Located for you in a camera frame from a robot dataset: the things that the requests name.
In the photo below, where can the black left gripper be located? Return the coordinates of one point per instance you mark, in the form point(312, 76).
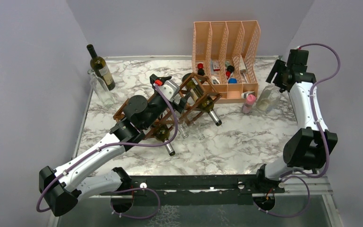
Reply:
point(179, 107)

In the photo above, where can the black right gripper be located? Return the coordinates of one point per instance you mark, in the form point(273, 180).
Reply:
point(274, 70)

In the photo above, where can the green bottle white label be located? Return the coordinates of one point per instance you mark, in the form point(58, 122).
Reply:
point(207, 105)

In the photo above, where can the dark green wine bottle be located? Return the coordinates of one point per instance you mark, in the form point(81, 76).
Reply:
point(100, 67)

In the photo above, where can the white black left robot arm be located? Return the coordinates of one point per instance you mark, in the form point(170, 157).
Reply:
point(63, 187)

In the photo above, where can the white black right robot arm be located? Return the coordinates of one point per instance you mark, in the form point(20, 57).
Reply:
point(311, 145)

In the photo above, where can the pink capped small bottle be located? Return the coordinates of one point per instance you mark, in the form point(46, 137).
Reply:
point(249, 102)

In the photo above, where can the blue bottle cap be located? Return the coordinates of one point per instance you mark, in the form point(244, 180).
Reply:
point(232, 81)

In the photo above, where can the brown wooden wine rack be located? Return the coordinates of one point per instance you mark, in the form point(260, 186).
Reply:
point(139, 117)

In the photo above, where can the red capped small bottle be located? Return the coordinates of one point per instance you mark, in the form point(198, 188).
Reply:
point(200, 70)

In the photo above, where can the green bottle silver cap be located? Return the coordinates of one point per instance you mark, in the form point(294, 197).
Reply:
point(162, 134)

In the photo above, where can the peach plastic file organizer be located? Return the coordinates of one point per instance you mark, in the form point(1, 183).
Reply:
point(227, 49)

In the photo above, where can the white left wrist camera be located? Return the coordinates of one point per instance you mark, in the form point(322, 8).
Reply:
point(169, 90)

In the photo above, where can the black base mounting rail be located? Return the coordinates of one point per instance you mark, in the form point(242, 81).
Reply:
point(185, 190)

